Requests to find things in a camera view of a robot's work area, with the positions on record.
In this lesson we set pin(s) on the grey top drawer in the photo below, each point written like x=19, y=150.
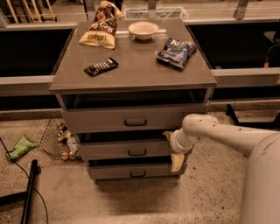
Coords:
x=146, y=117

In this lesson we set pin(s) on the grey bottom drawer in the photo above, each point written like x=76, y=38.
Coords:
x=134, y=171

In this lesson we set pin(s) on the white bowl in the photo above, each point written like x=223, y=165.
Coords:
x=143, y=30

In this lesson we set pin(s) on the black snack bar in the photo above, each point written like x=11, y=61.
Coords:
x=101, y=67

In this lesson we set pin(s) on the black stand leg right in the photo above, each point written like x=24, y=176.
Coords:
x=274, y=125

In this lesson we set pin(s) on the brown yellow chip bag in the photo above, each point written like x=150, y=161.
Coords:
x=103, y=30

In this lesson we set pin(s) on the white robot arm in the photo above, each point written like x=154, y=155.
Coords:
x=260, y=202

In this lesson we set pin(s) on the grey drawer cabinet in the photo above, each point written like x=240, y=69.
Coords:
x=138, y=80

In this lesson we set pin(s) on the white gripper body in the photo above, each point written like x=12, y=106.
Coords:
x=175, y=143

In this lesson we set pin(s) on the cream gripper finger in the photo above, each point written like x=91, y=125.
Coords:
x=168, y=134
x=177, y=162

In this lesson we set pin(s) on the blue chip bag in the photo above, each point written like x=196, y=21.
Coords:
x=176, y=52

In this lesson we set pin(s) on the green snack bag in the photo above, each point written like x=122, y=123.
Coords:
x=23, y=145

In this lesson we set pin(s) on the clear plastic bin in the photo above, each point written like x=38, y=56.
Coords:
x=158, y=13

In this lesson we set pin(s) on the wooden chair legs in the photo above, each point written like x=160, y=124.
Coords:
x=27, y=11

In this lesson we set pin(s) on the grey drawer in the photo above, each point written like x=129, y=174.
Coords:
x=134, y=171
x=125, y=149
x=146, y=117

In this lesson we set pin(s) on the wire basket with items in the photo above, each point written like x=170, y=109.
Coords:
x=58, y=142

